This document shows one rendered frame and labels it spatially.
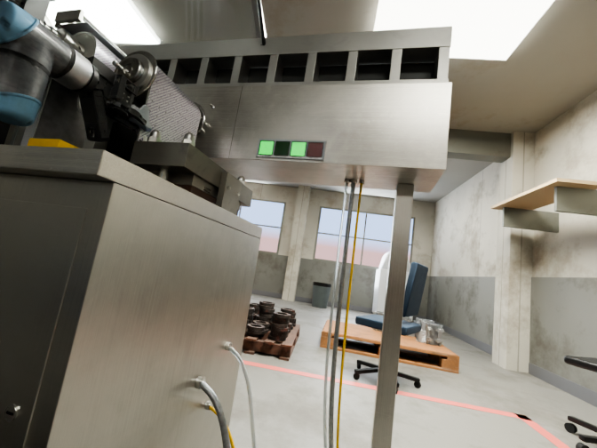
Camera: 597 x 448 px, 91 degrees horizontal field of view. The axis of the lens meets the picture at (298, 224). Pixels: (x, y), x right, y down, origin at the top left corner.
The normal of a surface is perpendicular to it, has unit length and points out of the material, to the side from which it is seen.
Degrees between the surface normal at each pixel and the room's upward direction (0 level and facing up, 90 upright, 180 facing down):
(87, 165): 90
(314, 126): 90
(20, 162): 90
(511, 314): 90
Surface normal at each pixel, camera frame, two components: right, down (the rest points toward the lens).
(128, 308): 0.96, 0.11
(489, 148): -0.11, -0.17
